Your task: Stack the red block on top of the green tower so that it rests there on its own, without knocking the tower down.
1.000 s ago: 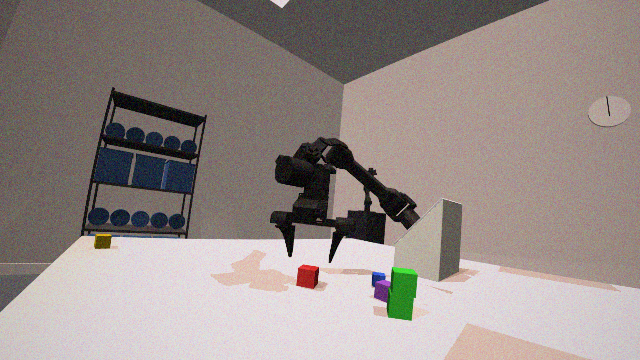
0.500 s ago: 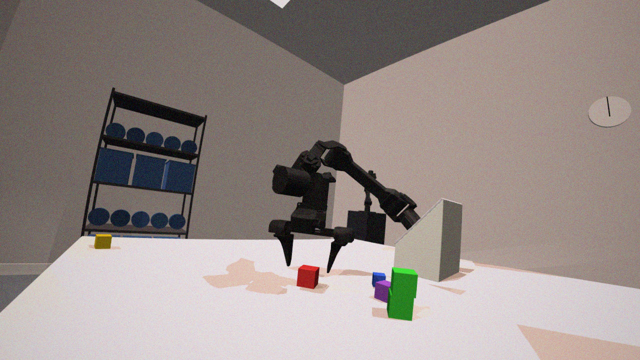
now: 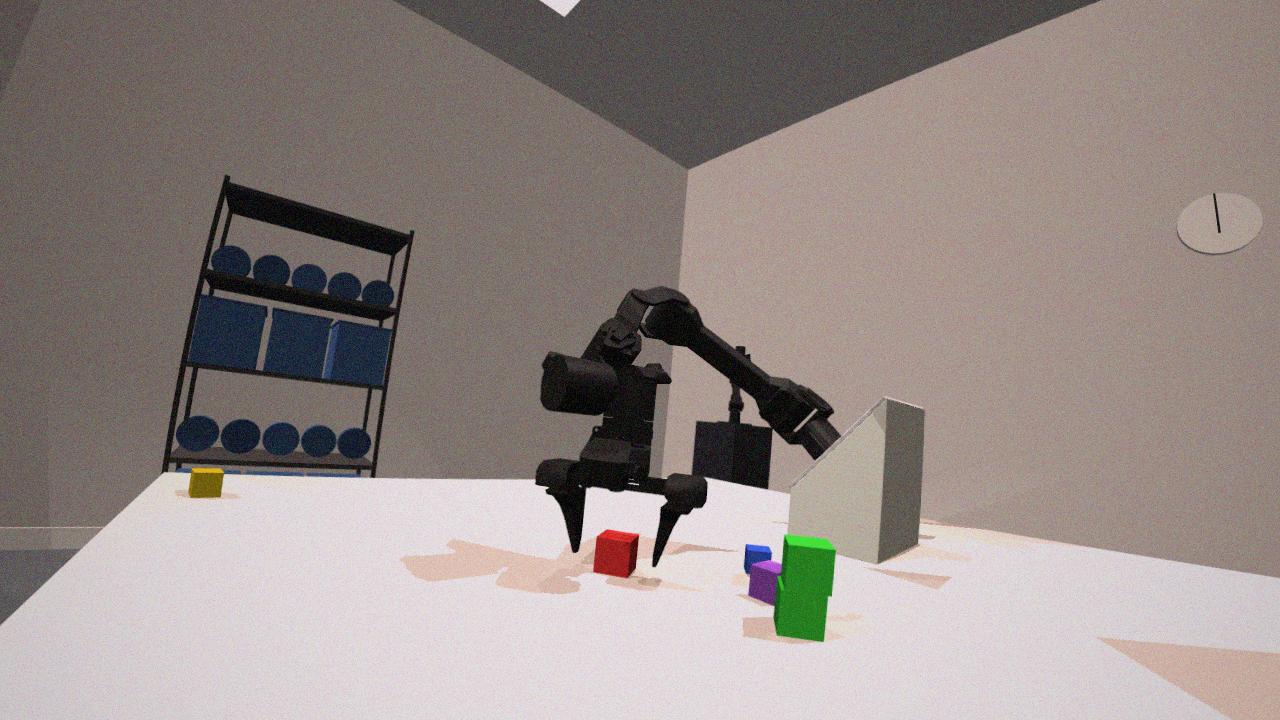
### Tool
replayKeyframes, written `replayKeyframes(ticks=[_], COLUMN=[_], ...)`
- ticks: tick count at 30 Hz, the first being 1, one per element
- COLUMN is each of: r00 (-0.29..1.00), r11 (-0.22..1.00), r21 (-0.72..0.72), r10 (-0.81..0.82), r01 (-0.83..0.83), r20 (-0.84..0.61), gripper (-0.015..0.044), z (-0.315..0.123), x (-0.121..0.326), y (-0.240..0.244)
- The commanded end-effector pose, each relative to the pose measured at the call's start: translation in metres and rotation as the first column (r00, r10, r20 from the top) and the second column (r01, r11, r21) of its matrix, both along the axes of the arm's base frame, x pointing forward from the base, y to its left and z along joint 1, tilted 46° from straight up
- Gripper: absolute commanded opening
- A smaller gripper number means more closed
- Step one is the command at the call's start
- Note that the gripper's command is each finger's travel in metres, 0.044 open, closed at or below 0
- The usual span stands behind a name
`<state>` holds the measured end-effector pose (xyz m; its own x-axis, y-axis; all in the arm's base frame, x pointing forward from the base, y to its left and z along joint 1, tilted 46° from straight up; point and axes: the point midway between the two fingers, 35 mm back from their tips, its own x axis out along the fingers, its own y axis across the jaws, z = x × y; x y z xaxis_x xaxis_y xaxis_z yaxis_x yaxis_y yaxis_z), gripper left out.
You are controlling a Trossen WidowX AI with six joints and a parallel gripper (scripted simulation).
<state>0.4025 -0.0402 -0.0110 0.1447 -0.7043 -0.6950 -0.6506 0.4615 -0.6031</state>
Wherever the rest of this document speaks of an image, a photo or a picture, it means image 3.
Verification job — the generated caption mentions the purple block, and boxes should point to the purple block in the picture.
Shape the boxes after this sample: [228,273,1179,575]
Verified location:
[749,560,782,606]

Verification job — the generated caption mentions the green block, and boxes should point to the green block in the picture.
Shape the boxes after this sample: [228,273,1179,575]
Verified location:
[773,575,828,642]
[780,534,836,597]

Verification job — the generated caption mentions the blue block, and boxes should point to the blue block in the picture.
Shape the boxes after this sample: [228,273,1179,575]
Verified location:
[744,544,772,574]

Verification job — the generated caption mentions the yellow cube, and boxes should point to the yellow cube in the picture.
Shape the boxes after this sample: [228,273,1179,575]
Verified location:
[188,468,224,498]

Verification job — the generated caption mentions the red block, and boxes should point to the red block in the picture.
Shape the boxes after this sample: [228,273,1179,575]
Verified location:
[593,529,639,579]

